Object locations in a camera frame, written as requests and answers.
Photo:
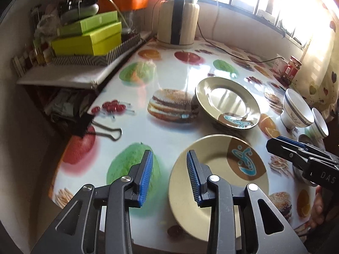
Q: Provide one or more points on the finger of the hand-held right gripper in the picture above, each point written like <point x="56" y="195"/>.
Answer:
<point x="292" y="142"/>
<point x="280" y="149"/>

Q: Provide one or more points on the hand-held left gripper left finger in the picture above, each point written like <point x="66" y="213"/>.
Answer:
<point x="145" y="180"/>

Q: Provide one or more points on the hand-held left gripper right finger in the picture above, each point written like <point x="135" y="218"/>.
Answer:
<point x="193" y="177"/>

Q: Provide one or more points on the beige plate brown teal print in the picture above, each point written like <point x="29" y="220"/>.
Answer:
<point x="219" y="164"/>

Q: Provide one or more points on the large white bowl blue stripe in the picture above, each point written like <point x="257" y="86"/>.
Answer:
<point x="294" y="111"/>

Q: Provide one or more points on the person's right hand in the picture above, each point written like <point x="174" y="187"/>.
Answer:
<point x="320" y="206"/>

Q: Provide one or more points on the small white bowl blue stripe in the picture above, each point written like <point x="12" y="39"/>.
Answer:
<point x="319" y="127"/>

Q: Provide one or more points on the fruit print tablecloth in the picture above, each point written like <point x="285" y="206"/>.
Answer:
<point x="164" y="137"/>

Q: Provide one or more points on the black binder clip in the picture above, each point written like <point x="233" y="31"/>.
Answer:
<point x="112" y="135"/>

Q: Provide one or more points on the red label glass jar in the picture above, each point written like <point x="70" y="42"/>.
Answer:
<point x="291" y="70"/>

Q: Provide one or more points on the heart print curtain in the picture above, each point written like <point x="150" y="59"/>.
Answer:
<point x="325" y="66"/>

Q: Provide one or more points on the crumpled plastic bags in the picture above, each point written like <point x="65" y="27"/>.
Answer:
<point x="66" y="105"/>

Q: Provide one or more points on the striped tray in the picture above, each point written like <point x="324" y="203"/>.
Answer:
<point x="98" y="60"/>

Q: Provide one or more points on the white shelf board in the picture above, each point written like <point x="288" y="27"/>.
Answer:
<point x="66" y="76"/>

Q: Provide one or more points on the large green box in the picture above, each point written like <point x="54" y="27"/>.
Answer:
<point x="84" y="43"/>

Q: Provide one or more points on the cream thermos kettle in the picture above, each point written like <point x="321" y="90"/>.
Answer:
<point x="165" y="18"/>

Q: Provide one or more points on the flat green box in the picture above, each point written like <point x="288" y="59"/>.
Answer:
<point x="87" y="23"/>

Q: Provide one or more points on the pale green gourd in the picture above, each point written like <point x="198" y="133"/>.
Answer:
<point x="79" y="13"/>

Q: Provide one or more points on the orange plastic basin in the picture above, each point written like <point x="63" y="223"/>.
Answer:
<point x="124" y="1"/>

